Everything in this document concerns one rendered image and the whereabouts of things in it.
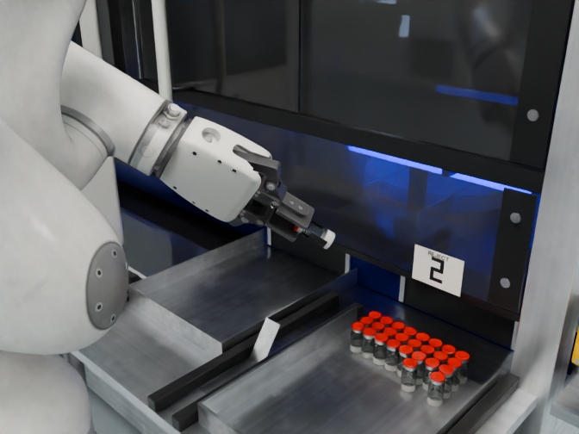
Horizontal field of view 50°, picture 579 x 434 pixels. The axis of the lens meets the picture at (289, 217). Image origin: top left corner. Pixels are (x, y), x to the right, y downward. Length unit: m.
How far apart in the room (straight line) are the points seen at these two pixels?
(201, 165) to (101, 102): 0.12
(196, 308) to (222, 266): 0.16
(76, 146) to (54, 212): 0.17
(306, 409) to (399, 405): 0.13
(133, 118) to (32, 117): 0.12
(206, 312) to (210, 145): 0.51
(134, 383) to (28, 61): 0.54
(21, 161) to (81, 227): 0.06
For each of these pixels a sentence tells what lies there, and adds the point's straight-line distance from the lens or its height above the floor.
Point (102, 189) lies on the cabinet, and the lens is 1.49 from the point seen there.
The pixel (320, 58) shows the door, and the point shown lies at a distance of 1.03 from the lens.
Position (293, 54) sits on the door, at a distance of 1.07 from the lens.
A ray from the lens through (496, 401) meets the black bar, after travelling 0.93.
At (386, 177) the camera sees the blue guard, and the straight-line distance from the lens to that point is 0.98.
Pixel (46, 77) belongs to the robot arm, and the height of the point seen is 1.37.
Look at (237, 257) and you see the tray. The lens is 1.29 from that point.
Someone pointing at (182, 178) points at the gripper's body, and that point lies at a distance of 0.70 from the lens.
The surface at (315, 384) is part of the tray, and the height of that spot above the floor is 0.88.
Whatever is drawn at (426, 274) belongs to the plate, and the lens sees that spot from 0.99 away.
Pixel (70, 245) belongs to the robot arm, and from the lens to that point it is 0.48.
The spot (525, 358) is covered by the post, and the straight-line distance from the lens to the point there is 0.97.
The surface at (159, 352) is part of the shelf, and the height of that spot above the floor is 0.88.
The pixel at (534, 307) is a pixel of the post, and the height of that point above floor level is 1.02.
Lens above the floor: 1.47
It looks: 23 degrees down
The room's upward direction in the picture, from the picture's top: straight up
